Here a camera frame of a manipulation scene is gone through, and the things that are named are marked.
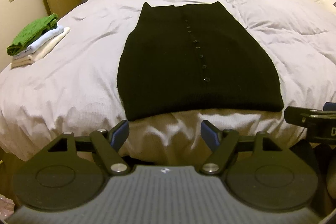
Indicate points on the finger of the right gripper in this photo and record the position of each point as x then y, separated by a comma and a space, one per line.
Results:
299, 116
329, 106

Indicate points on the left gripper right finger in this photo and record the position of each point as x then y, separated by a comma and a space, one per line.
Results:
222, 144

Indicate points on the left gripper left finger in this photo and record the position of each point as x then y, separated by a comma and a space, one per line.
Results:
107, 145

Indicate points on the black knit cardigan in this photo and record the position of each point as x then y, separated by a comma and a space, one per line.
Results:
194, 57

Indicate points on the white duvet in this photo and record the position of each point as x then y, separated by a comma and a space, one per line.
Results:
74, 87

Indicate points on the light blue folded garment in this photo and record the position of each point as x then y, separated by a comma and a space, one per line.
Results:
33, 47

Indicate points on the green folded knitwear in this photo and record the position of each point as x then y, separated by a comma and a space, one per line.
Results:
32, 32

